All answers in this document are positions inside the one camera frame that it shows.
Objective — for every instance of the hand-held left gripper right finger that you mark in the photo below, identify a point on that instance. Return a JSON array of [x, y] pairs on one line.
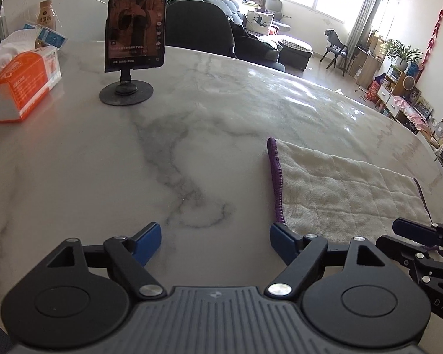
[[280, 243]]

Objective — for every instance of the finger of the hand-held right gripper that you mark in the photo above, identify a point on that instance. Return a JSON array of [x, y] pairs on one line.
[[391, 245], [413, 230]]

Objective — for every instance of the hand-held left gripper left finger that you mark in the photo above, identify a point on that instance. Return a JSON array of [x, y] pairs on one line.
[[149, 243]]

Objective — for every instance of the white towel purple trim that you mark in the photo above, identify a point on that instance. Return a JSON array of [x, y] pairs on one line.
[[336, 195]]

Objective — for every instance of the small white standing fan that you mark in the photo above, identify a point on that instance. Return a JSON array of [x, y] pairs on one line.
[[439, 128]]

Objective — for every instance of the pink cloth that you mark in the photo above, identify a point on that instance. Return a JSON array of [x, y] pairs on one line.
[[409, 108]]

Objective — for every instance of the white low cabinet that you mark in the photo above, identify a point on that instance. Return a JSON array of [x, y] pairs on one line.
[[385, 94]]

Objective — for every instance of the red gift bag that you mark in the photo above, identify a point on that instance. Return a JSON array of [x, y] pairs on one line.
[[373, 91]]

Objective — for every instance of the black round phone stand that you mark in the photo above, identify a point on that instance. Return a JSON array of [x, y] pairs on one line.
[[125, 96]]

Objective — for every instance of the wooden open shelf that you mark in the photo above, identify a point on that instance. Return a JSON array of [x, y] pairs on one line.
[[395, 81]]

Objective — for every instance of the wooden desk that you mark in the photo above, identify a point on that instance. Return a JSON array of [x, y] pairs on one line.
[[369, 66]]

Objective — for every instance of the potted green plant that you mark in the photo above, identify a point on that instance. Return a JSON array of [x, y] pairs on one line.
[[402, 51]]

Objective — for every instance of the wooden chair dark seat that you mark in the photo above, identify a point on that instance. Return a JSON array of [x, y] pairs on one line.
[[336, 49]]

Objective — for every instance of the checkered sofa throw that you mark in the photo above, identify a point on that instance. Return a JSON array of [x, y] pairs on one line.
[[295, 42]]

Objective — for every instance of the black jacket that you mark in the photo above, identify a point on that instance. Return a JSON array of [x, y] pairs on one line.
[[251, 42]]

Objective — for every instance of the orange tissue box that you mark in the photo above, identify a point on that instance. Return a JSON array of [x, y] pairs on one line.
[[22, 81]]

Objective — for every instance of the black smartphone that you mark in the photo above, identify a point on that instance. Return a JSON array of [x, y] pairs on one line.
[[136, 25]]

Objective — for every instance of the black chair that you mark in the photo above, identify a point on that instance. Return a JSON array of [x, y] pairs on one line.
[[199, 29]]

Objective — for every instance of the white deer print pillow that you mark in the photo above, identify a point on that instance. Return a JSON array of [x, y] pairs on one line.
[[260, 22]]

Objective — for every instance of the blue white small carton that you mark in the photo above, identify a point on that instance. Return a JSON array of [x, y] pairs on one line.
[[30, 27], [51, 38]]

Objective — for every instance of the grey curtain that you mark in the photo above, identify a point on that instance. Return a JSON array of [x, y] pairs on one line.
[[365, 7]]

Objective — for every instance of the grey recliner chair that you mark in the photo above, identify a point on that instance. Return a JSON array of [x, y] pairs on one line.
[[277, 5]]

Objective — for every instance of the dark grey sofa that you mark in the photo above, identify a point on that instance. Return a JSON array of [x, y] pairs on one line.
[[225, 7]]

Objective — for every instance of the beige drink bottle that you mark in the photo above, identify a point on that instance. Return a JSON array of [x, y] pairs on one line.
[[46, 16]]

